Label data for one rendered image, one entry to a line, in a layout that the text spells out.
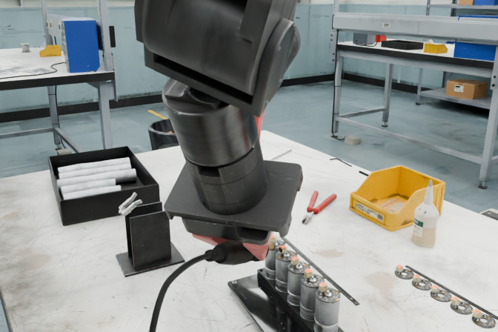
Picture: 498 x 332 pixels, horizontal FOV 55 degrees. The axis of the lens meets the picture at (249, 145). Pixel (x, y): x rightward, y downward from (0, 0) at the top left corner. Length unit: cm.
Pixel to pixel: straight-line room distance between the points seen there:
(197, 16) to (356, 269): 49
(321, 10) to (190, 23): 608
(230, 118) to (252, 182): 7
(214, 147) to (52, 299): 39
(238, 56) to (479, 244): 60
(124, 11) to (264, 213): 467
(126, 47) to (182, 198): 464
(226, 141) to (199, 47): 8
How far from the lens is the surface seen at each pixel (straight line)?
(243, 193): 35
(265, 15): 23
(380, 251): 72
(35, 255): 75
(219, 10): 25
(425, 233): 74
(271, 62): 25
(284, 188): 38
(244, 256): 40
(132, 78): 506
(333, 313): 51
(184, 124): 30
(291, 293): 56
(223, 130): 30
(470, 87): 509
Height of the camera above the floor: 110
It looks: 18 degrees down
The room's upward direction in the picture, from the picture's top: straight up
